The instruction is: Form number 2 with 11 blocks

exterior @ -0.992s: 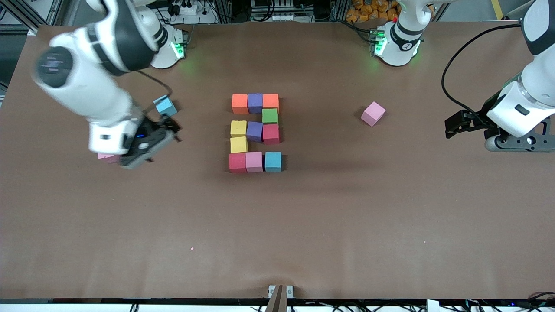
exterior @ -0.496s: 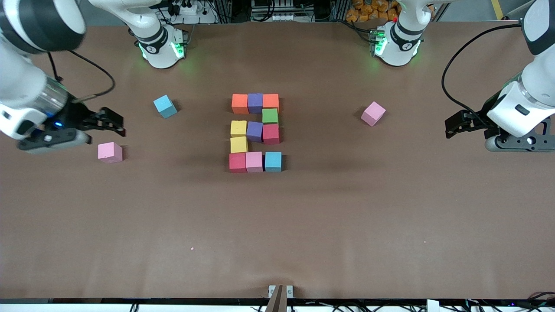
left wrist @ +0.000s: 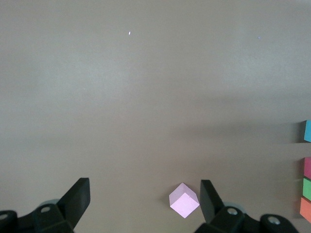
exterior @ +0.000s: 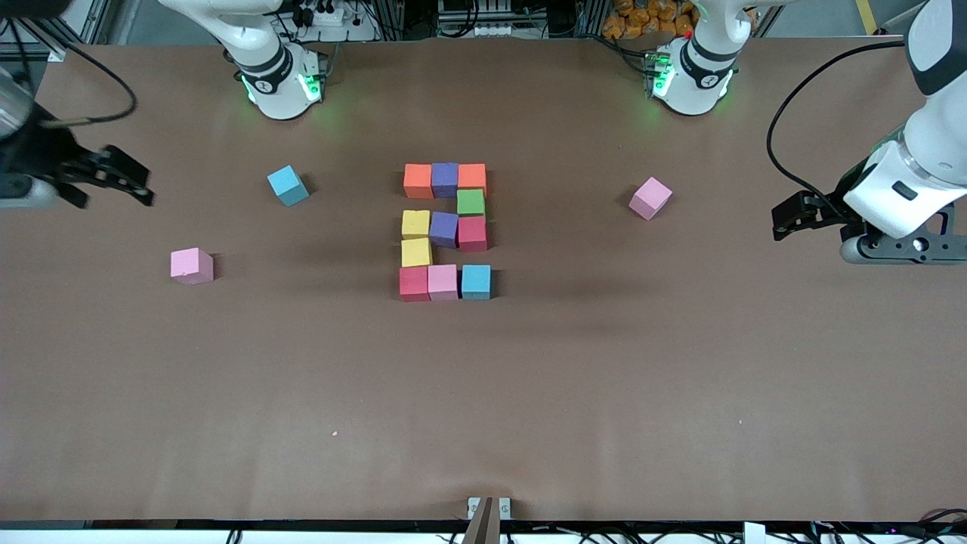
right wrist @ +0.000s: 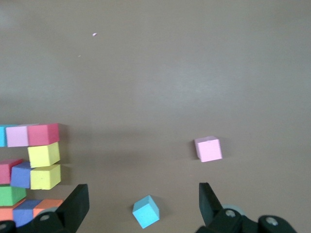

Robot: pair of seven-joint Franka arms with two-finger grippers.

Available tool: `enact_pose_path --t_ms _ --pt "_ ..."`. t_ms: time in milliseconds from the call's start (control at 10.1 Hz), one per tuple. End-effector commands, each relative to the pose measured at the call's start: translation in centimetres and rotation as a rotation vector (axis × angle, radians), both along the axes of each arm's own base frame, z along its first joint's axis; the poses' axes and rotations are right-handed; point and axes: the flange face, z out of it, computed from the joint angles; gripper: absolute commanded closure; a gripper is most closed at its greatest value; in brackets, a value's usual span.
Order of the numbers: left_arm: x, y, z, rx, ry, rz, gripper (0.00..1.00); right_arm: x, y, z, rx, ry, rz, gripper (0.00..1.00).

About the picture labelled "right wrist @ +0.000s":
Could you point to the orange foam block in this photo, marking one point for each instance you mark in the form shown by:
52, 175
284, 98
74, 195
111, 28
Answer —
48, 206
6, 212

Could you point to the pink foam block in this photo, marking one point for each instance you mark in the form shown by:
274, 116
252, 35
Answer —
17, 136
209, 149

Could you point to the green foam block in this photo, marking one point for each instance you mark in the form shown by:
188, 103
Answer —
11, 195

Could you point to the purple foam block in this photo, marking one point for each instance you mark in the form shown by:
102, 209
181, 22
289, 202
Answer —
23, 213
20, 176

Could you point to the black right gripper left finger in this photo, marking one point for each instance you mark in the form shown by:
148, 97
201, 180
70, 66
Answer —
75, 208

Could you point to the yellow foam block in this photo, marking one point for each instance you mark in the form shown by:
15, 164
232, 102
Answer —
46, 177
43, 155

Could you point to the red foam block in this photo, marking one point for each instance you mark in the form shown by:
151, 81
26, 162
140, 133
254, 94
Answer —
43, 134
6, 171

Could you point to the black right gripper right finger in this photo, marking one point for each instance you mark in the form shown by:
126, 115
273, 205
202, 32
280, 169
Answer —
210, 206

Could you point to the cyan foam block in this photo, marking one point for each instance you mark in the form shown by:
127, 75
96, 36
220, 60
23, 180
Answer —
145, 212
2, 136

